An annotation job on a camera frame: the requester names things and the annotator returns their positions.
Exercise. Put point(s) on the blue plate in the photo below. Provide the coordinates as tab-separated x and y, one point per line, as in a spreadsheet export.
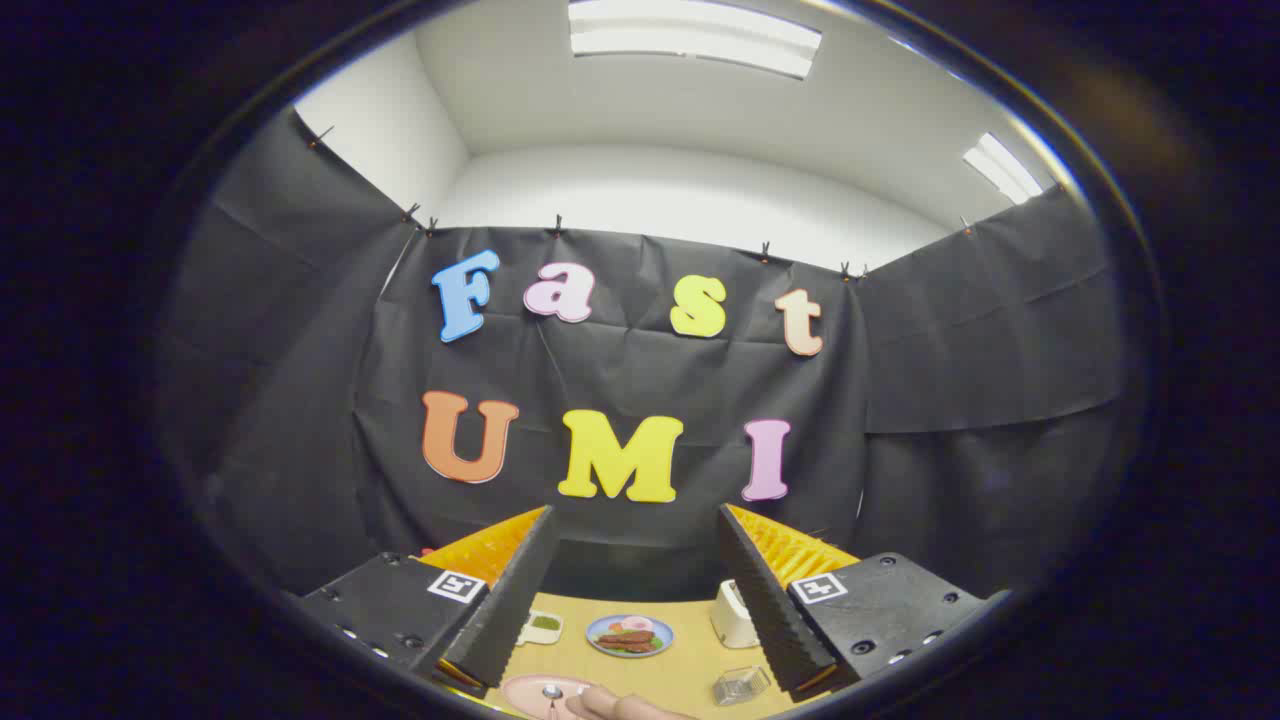
630	636

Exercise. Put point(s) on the cream toaster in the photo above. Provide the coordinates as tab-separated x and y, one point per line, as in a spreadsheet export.
730	620

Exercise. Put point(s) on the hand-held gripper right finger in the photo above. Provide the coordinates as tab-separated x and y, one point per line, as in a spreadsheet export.
765	600

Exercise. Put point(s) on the pink plate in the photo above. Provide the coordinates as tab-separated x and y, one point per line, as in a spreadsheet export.
522	692

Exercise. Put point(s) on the white divided tray of beans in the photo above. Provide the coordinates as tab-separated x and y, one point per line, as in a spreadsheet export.
540	628

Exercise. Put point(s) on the long ceiling light panel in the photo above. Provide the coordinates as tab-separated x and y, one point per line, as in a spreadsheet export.
690	35

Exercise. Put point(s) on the small ceiling light panel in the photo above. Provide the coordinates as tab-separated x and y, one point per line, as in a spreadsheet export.
1002	168

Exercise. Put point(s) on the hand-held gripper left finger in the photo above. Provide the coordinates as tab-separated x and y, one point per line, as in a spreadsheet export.
510	600

